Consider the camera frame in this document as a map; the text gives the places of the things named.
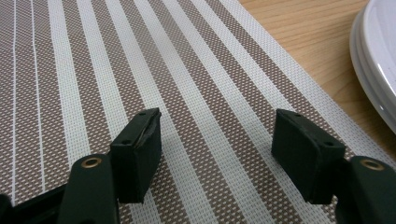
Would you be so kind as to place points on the brown white striped placemat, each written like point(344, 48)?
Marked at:
point(202, 77)

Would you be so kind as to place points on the white plate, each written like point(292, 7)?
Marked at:
point(384, 37)
point(355, 62)

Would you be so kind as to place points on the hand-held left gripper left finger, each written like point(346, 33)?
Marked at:
point(137, 155)

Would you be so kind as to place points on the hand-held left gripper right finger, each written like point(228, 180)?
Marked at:
point(308, 155)

